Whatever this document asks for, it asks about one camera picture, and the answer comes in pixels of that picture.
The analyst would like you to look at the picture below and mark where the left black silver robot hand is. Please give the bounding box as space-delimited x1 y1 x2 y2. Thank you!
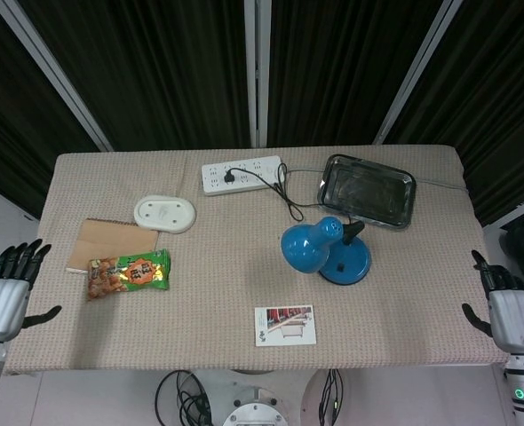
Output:
0 239 63 343

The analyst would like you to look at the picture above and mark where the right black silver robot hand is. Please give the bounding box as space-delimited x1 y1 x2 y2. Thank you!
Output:
460 249 524 355

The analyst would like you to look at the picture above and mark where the blue desk lamp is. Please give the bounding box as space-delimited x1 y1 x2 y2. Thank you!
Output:
280 216 373 286

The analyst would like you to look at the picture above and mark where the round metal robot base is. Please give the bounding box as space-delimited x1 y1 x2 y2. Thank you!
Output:
195 368 316 426

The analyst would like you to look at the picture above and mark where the brown spiral notebook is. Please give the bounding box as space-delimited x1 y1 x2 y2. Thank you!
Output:
65 217 161 275

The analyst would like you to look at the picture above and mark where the green orange snack bag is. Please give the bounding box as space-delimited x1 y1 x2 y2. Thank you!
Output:
86 248 171 302

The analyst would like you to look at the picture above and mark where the white oval plastic dish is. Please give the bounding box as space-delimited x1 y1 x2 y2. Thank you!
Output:
133 193 198 234

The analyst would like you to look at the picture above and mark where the black curtain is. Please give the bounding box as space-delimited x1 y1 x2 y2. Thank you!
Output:
17 0 251 151
266 0 445 147
383 0 524 227
0 0 102 221

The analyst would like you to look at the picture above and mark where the shiny metal tray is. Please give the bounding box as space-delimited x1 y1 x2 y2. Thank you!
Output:
317 154 417 232

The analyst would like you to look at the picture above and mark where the beige waffle tablecloth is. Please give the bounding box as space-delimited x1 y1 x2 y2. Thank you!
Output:
3 144 512 372

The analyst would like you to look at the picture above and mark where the white picture card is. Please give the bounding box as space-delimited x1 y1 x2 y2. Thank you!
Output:
254 304 318 347

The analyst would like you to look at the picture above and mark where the white power strip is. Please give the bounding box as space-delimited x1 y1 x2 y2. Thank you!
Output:
200 154 289 197

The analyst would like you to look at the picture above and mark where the black cable bundle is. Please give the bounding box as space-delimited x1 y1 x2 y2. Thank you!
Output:
155 369 213 426
317 368 345 426

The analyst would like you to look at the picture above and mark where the grey metal frame post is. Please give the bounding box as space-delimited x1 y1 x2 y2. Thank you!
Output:
371 0 468 146
0 0 114 154
243 0 273 148

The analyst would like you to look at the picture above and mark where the black power plug with cord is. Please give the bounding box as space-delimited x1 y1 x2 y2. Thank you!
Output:
221 162 323 221

